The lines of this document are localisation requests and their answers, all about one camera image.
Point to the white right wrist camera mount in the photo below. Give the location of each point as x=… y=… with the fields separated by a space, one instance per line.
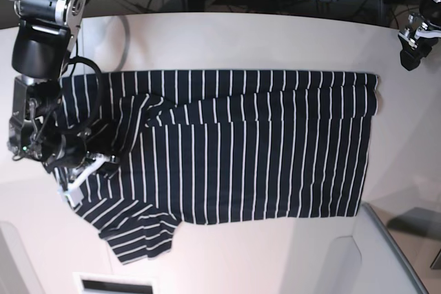
x=71 y=179

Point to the white slotted tray front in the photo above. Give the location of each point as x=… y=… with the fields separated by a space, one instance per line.
x=99 y=283

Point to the white panel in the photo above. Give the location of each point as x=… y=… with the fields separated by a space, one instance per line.
x=347 y=255
x=18 y=275

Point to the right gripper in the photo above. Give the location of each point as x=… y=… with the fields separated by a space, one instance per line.
x=68 y=151

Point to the white panel right front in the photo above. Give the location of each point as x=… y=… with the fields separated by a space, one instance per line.
x=347 y=255

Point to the navy white striped t-shirt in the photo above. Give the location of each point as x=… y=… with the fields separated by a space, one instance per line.
x=219 y=146

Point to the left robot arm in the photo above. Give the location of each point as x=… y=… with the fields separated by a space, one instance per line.
x=430 y=10

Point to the white panel left front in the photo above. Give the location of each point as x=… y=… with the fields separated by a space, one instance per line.
x=18 y=275

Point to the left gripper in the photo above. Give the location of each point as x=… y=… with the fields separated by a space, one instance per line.
x=412 y=54

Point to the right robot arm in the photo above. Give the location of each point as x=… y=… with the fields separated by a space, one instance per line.
x=48 y=32

